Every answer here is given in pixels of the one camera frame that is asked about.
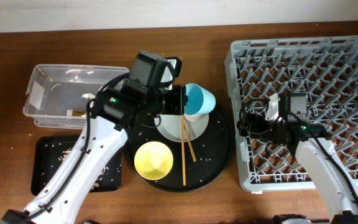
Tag pink cup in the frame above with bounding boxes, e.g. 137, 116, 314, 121
184, 114, 201, 123

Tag blue cup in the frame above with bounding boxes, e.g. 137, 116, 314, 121
185, 83, 216, 116

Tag yellow bowl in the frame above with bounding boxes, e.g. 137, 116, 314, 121
134, 141, 173, 180

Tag white napkin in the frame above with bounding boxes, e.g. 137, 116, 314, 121
81, 93, 95, 100

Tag gold brown foil wrapper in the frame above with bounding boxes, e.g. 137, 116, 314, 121
67, 110, 86, 118

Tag food scraps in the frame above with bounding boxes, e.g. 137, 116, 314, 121
45, 142, 116, 192

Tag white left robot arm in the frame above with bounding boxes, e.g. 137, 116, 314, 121
1, 78, 187, 223

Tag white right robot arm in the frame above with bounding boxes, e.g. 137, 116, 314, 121
236, 95, 358, 223

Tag clear plastic waste bin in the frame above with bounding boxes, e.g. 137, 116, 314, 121
23, 64, 129, 129

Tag grey dishwasher rack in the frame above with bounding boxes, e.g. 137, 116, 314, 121
224, 35, 358, 185

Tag grey round plate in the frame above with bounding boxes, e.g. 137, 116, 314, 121
154, 114, 209, 142

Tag left wooden chopstick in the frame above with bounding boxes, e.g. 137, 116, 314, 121
180, 115, 186, 186

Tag wooden chopstick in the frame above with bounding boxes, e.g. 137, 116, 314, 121
181, 115, 196, 162
180, 115, 186, 186

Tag right wooden chopstick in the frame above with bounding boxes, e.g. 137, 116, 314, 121
181, 115, 196, 162

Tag round black serving tray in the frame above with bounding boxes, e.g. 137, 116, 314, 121
124, 105, 234, 192

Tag black rectangular tray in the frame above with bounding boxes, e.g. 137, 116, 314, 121
30, 136, 122, 196

